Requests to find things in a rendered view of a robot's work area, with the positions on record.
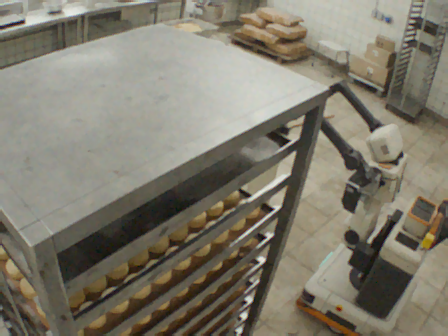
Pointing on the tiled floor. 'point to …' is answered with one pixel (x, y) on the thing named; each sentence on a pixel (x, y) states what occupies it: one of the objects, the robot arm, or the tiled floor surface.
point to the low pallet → (269, 49)
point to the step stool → (334, 53)
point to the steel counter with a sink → (37, 16)
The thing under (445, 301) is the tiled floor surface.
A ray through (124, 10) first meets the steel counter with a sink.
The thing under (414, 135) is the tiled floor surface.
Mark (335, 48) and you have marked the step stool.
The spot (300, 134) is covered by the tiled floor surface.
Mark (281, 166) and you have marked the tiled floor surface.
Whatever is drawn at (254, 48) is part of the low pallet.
